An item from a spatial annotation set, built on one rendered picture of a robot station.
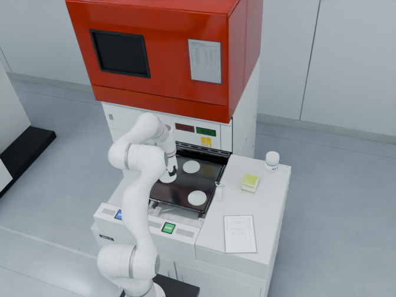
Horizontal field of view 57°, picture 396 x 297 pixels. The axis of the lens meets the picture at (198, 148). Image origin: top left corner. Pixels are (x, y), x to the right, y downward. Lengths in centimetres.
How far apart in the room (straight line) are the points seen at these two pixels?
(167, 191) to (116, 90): 63
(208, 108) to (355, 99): 196
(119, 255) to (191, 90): 89
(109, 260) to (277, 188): 96
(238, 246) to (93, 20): 127
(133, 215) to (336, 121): 271
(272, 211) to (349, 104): 195
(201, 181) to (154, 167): 77
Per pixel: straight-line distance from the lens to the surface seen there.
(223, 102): 182
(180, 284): 178
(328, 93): 354
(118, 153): 137
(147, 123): 141
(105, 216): 193
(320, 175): 339
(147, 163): 133
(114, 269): 141
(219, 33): 163
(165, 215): 196
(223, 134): 203
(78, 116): 427
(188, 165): 215
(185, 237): 177
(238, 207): 186
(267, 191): 194
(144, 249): 136
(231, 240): 175
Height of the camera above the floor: 245
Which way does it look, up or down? 44 degrees down
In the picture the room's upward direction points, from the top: 5 degrees counter-clockwise
